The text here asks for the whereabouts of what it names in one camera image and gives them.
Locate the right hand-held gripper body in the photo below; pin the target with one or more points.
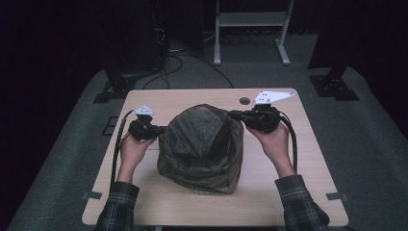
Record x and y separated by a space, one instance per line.
261 118

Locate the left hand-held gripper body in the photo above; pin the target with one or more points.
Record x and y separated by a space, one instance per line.
142 130

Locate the black plastic garbage bag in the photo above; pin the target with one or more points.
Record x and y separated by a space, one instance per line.
192 144

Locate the person's left hand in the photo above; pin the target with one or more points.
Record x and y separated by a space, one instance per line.
133 152

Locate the person's right hand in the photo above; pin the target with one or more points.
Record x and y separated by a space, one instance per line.
277 144

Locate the grey round table grommet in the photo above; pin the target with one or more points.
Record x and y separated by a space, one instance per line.
244 101

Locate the dark square floor box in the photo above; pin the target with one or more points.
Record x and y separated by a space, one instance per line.
110 125

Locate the black metal stand base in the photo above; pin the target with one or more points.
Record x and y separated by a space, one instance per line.
333 86
115 86

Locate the white metal stand frame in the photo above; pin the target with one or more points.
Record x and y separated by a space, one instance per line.
251 18

